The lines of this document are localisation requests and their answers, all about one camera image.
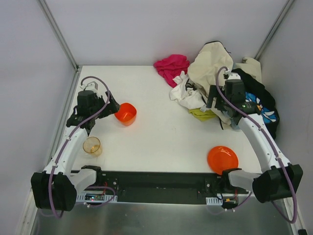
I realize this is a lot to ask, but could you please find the yellow-green cloth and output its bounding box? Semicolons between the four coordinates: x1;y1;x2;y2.
188;108;217;121

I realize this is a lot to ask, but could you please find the white cloth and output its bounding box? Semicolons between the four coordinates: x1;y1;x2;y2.
169;71;205;110

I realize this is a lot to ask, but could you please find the cream canvas tote bag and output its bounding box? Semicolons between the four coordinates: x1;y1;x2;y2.
188;41;262;100

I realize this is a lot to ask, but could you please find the magenta pink cloth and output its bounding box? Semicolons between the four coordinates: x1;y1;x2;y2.
153;54;190;88

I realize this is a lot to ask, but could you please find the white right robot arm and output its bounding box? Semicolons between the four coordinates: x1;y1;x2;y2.
206;79;303;203

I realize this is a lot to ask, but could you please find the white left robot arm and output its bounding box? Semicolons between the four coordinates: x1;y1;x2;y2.
31;90;120;212

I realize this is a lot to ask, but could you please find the light blue cloth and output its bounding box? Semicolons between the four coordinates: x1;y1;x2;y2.
227;110;242;130

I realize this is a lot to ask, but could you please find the orange plastic bowl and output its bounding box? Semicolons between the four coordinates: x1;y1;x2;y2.
114;103;137;126

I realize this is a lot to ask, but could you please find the black printed t-shirt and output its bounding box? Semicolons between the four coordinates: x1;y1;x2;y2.
232;69;280;140

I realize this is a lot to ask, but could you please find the transparent amber plastic cup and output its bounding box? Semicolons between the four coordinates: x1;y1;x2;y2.
83;137;102;157

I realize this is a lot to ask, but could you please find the orange plastic plate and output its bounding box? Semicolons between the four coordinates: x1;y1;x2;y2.
207;145;239;175

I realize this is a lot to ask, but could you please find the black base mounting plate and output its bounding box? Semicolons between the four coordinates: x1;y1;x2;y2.
86;171;248;205

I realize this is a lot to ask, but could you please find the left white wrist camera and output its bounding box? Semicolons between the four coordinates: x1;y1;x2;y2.
80;81;98;93

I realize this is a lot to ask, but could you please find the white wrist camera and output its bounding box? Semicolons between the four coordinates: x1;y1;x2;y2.
80;81;98;93
223;70;241;80

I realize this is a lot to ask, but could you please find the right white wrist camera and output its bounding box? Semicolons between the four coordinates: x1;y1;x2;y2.
223;70;241;80

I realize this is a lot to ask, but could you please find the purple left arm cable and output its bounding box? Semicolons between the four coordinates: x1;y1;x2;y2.
39;76;115;218

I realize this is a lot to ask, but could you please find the left aluminium frame post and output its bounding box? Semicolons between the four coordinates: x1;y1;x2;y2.
37;0;79;71

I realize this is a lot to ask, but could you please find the aluminium frame post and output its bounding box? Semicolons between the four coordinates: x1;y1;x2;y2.
37;0;79;71
254;0;296;61

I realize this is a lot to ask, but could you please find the right aluminium frame post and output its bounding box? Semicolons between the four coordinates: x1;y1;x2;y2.
254;0;296;61

